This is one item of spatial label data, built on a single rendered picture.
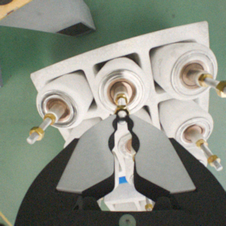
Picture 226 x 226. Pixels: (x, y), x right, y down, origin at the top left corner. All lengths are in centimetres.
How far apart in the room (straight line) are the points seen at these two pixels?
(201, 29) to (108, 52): 19
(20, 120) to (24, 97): 13
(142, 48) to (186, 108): 15
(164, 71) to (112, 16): 29
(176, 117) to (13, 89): 59
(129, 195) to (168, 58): 54
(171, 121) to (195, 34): 18
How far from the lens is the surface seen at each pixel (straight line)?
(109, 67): 20
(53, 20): 24
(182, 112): 27
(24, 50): 56
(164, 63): 22
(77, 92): 23
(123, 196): 62
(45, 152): 76
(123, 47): 27
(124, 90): 19
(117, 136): 26
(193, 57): 23
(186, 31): 30
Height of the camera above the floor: 45
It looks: 62 degrees down
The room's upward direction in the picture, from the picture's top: 176 degrees counter-clockwise
